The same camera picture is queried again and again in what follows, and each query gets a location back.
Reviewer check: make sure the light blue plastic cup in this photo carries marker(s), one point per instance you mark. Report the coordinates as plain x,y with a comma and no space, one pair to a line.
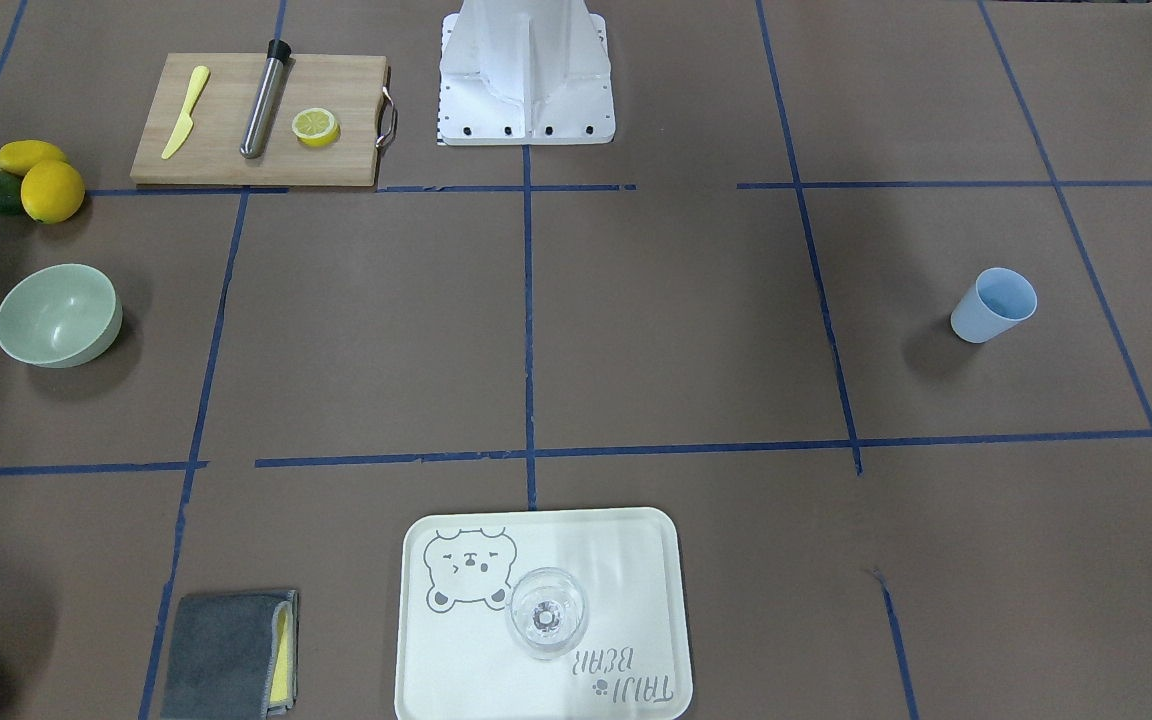
999,299

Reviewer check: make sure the green bowl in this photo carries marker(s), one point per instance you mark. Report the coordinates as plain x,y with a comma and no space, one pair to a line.
61,316

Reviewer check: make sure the clear wine glass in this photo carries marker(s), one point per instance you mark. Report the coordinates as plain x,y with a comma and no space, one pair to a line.
548,613

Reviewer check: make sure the cream bear tray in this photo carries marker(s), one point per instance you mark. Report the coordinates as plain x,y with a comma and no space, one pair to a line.
457,659

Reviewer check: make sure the wooden cutting board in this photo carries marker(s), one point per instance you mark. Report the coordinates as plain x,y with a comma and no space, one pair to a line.
351,86

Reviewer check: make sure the lemon half slice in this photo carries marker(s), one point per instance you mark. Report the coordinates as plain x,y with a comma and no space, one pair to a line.
315,127

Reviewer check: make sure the steel muddler black cap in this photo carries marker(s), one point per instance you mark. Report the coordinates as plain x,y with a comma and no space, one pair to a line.
263,109

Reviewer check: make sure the yellow plastic knife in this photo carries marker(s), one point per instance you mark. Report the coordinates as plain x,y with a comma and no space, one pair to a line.
185,123

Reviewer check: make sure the grey yellow folded cloth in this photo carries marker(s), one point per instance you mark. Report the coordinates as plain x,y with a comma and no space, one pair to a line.
233,656

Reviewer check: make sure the yellow lemon front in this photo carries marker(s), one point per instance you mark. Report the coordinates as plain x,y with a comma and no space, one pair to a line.
52,191

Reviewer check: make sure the yellow lemon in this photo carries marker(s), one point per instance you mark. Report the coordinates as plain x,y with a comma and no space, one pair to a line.
52,191
18,157

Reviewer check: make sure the yellow lemon rear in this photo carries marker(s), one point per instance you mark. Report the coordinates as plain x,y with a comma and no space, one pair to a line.
18,157

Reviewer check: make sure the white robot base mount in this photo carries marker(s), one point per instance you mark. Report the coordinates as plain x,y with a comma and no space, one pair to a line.
525,73

